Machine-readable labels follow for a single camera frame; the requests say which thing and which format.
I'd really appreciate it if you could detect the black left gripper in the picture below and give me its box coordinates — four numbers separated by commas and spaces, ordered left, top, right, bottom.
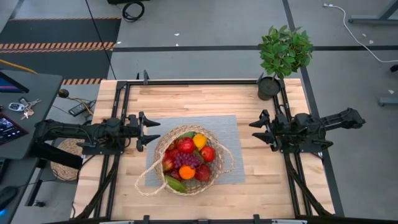
126, 111, 161, 152

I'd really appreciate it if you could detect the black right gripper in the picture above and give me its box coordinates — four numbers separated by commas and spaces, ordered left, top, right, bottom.
248, 109, 296, 152

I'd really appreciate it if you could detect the red orange mango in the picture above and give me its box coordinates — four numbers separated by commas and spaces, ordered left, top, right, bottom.
162, 156, 175, 172

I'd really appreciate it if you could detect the large lobed red fruit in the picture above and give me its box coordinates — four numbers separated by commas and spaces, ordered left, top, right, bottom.
177, 137, 196, 154

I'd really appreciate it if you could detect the purple grape bunch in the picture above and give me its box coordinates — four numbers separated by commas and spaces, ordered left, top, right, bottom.
173, 152, 202, 170

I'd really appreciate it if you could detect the yellow bell pepper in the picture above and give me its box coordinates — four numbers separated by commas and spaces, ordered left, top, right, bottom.
192, 133, 208, 151

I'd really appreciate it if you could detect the orange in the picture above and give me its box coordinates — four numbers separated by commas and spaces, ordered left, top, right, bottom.
178, 164, 196, 180

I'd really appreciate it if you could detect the green cucumber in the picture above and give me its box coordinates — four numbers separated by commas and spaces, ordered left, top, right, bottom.
164, 174, 188, 194

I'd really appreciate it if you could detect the small round red fruit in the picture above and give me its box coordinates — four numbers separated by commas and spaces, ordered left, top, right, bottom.
200, 146, 216, 163

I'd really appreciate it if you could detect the woven straw basket with handles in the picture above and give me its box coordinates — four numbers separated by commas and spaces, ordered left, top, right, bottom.
134, 124, 236, 197

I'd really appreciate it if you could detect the grey woven placemat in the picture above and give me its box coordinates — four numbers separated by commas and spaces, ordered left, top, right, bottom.
145, 115, 246, 187

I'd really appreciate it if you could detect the black power strip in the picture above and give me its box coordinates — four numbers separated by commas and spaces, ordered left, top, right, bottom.
68, 100, 97, 118

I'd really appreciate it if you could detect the green potted plant black pot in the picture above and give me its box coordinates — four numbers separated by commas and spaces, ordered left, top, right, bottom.
257, 24, 314, 101

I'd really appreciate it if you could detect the round woven straw mat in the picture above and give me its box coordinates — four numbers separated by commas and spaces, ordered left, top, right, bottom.
49, 138, 86, 182

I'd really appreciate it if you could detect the black side desk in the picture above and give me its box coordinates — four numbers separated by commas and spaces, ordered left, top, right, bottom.
0, 70, 83, 224

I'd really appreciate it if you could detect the bunch of keys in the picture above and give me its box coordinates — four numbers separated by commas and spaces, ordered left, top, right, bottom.
18, 96, 42, 121

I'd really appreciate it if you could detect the short grey desk foot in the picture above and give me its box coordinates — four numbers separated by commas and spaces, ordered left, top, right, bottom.
378, 96, 398, 107

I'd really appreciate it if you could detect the black box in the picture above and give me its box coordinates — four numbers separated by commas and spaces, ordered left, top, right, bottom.
107, 0, 150, 6

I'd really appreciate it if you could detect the black hazard striped floor mat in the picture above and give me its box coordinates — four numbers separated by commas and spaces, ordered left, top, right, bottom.
0, 17, 122, 85

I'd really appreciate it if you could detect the tablet with dark picture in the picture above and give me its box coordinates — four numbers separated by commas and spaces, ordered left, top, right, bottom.
0, 114, 29, 146

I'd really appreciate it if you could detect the tablet with blue screen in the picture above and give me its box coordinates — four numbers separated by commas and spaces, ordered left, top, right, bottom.
0, 72, 29, 94

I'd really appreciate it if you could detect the black computer mouse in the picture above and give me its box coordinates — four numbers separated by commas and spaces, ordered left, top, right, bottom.
0, 185, 18, 211

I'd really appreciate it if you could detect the black aluminium table frame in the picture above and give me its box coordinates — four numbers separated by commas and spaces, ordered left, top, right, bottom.
74, 70, 335, 224

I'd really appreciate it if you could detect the thin black floor cable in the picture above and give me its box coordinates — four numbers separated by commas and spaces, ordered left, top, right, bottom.
85, 0, 117, 80

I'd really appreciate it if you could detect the coiled black cable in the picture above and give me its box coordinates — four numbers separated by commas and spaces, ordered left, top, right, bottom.
122, 1, 146, 23

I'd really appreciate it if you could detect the white floor cable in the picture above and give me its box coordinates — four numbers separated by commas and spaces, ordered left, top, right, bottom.
323, 2, 398, 63

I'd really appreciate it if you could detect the yellow cable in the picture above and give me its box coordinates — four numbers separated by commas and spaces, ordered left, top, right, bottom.
0, 58, 38, 75

